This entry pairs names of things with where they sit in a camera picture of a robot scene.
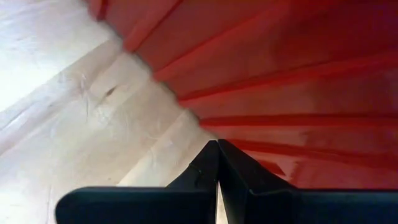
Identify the large red plastic bin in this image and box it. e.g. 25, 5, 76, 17
83, 0, 398, 190

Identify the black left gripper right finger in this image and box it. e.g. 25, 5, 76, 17
217, 139, 398, 224

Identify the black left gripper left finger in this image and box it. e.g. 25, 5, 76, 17
55, 139, 220, 224

